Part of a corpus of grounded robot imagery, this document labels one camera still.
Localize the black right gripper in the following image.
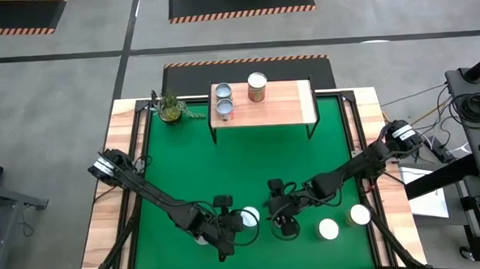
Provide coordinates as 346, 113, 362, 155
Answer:
265, 192, 301, 238

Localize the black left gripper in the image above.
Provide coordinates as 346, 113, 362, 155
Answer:
208, 213, 249, 263

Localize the mushroom can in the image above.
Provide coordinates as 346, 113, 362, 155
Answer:
345, 203, 372, 228

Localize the wooden shelf with black legs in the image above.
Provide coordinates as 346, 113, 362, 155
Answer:
205, 76, 323, 146

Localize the flat white top can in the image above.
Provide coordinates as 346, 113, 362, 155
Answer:
315, 217, 341, 242

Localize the green table mat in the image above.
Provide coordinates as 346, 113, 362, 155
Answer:
125, 94, 376, 269

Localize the white paper sheet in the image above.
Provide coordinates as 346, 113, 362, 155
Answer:
398, 164, 451, 220

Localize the tall cherries can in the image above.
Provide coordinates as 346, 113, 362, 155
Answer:
246, 70, 269, 104

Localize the potted succulent plant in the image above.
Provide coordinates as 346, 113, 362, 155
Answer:
150, 87, 208, 127

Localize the small silver top can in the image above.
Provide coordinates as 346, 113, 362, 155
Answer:
214, 82, 234, 100

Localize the black cart beam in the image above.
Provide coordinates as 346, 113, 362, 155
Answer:
402, 152, 480, 201

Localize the black power brick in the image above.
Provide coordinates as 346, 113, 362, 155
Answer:
426, 135, 456, 164

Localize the black hazard striped floor mat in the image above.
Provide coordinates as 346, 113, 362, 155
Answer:
0, 0, 69, 37
161, 53, 337, 99
168, 0, 318, 25

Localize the grey equipment cart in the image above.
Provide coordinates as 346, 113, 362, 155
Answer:
444, 66, 480, 181

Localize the grey side table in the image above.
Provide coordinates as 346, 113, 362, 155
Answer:
0, 179, 52, 269

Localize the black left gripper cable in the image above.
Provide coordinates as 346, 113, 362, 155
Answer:
230, 208, 263, 248

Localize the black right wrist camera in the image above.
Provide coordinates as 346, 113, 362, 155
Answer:
267, 178, 285, 194

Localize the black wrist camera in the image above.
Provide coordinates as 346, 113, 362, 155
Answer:
212, 194, 234, 210
267, 178, 285, 194

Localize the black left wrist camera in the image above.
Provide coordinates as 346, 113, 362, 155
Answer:
212, 194, 234, 210

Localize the black table frame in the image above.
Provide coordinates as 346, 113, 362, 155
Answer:
71, 86, 427, 269

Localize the coiled black cable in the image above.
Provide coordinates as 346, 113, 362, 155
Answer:
450, 92, 480, 126

